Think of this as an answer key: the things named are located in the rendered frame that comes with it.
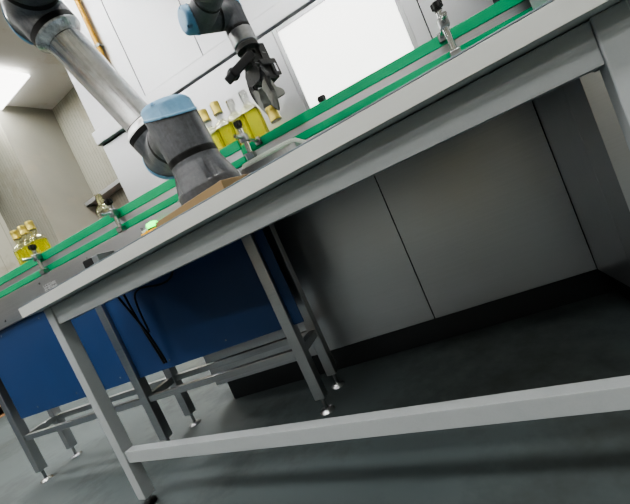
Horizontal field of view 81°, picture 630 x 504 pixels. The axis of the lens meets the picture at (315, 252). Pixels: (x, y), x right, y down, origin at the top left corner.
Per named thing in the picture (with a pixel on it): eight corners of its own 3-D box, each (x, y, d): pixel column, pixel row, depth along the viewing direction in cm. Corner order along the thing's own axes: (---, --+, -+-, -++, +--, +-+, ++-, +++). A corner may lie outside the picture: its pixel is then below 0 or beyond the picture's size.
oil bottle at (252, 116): (282, 158, 134) (257, 102, 132) (276, 157, 128) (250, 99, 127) (269, 164, 136) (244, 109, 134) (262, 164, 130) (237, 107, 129)
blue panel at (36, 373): (318, 304, 142) (272, 202, 139) (303, 321, 126) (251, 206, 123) (55, 398, 196) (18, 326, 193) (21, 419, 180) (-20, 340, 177)
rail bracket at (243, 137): (270, 157, 128) (255, 123, 127) (248, 155, 112) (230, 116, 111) (263, 161, 129) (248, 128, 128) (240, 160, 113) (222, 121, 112)
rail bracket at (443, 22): (472, 89, 106) (442, 14, 105) (480, 74, 91) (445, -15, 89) (456, 97, 108) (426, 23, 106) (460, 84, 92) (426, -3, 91)
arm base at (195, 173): (226, 180, 76) (202, 136, 75) (170, 213, 81) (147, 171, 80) (252, 177, 91) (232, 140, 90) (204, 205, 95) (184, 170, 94)
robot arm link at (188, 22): (180, -13, 95) (218, -16, 101) (173, 17, 105) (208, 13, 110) (194, 16, 96) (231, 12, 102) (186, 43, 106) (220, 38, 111)
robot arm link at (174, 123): (172, 154, 76) (138, 92, 75) (163, 175, 88) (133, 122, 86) (222, 136, 82) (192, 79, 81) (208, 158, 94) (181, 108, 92)
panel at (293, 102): (422, 58, 126) (382, -40, 123) (422, 55, 123) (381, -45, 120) (215, 173, 156) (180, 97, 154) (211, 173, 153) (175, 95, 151)
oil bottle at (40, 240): (65, 273, 175) (37, 218, 173) (53, 276, 170) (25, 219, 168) (57, 277, 177) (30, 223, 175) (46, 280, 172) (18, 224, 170)
